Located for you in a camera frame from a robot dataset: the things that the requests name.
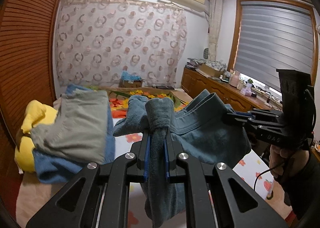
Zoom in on pink bottle on cabinet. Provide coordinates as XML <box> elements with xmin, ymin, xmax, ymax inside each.
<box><xmin>229</xmin><ymin>71</ymin><xmax>240</xmax><ymax>88</ymax></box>

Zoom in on olive green folded pants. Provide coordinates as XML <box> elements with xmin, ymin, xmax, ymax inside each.
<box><xmin>30</xmin><ymin>90</ymin><xmax>109</xmax><ymax>164</ymax></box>

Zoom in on yellow plush toy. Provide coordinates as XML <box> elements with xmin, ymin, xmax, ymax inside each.
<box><xmin>14</xmin><ymin>99</ymin><xmax>59</xmax><ymax>173</ymax></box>

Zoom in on teal pants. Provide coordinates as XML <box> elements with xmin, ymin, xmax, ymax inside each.
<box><xmin>113</xmin><ymin>90</ymin><xmax>251</xmax><ymax>227</ymax></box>

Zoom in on person right hand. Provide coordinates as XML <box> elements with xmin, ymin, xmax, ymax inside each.
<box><xmin>269</xmin><ymin>145</ymin><xmax>309</xmax><ymax>178</ymax></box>

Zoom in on cardboard box with blue cloth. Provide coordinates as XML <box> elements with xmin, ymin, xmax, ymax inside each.
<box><xmin>119</xmin><ymin>71</ymin><xmax>143</xmax><ymax>88</ymax></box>

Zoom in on grey zebra window blind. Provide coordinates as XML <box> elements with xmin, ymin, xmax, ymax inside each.
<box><xmin>234</xmin><ymin>1</ymin><xmax>315</xmax><ymax>90</ymax></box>

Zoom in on blue denim folded jeans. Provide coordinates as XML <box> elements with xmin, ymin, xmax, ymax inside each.
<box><xmin>31</xmin><ymin>84</ymin><xmax>116</xmax><ymax>184</ymax></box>

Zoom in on white strawberry flower bedsheet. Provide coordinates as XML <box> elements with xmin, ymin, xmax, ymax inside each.
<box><xmin>94</xmin><ymin>115</ymin><xmax>275</xmax><ymax>228</ymax></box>

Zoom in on wooden low cabinet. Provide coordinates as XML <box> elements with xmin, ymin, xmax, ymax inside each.
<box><xmin>181</xmin><ymin>67</ymin><xmax>271</xmax><ymax>112</ymax></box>

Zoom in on wooden slatted wardrobe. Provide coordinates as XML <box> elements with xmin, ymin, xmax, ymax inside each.
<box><xmin>1</xmin><ymin>0</ymin><xmax>60</xmax><ymax>218</ymax></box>

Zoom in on patterned pink circle curtain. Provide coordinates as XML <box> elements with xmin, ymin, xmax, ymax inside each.
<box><xmin>55</xmin><ymin>0</ymin><xmax>187</xmax><ymax>86</ymax></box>

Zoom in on cardboard box on cabinet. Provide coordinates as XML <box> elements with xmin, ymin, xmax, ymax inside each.
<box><xmin>198</xmin><ymin>64</ymin><xmax>224</xmax><ymax>78</ymax></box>

